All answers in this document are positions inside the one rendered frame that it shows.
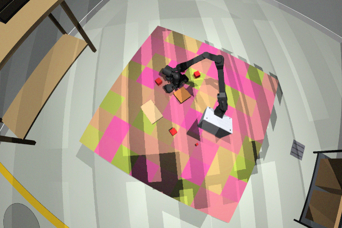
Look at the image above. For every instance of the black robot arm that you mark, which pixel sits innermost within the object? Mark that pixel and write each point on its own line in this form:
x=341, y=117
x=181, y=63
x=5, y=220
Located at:
x=175, y=73

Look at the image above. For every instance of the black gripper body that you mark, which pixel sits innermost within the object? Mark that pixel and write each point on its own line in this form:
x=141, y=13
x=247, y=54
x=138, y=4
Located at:
x=168, y=87

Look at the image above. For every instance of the tan bar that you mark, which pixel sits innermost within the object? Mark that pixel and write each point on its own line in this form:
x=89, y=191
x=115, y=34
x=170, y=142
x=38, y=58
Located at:
x=151, y=111

